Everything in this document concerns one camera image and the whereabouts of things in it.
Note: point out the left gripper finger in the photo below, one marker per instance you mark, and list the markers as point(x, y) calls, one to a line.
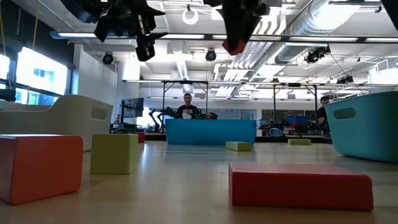
point(154, 12)
point(149, 36)

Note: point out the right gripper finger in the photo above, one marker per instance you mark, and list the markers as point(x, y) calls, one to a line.
point(239, 28)

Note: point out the red cube block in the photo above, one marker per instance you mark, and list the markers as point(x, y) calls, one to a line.
point(140, 137)

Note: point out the grey plastic basket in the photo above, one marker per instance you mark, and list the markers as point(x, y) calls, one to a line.
point(71, 124)

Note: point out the green long block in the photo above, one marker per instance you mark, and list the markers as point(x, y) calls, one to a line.
point(238, 146)
point(299, 142)

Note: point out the green cube block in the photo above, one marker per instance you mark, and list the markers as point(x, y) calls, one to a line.
point(113, 154)

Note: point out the orange cube block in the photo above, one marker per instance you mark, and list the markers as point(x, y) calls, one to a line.
point(40, 169)

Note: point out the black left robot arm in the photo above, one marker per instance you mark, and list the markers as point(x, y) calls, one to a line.
point(81, 11)

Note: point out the black background robot arm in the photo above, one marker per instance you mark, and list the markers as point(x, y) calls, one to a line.
point(168, 112)

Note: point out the long linear ceiling light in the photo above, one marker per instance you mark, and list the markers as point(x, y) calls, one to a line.
point(183, 36)

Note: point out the black ceiling spotlight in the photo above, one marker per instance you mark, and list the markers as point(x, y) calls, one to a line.
point(211, 55)
point(108, 58)

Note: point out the black monitor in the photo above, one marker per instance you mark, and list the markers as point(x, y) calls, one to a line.
point(133, 107)

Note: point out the person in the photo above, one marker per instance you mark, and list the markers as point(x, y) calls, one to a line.
point(187, 110)
point(323, 115)

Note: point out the blue rectangular tray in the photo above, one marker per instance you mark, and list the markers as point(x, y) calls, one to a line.
point(211, 132)

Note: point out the teal plastic basket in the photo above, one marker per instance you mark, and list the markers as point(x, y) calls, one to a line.
point(367, 140)

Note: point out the silver ventilation duct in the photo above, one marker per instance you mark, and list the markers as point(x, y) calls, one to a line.
point(311, 21)

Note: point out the black aluminium table frame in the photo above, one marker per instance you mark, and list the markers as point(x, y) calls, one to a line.
point(267, 140)

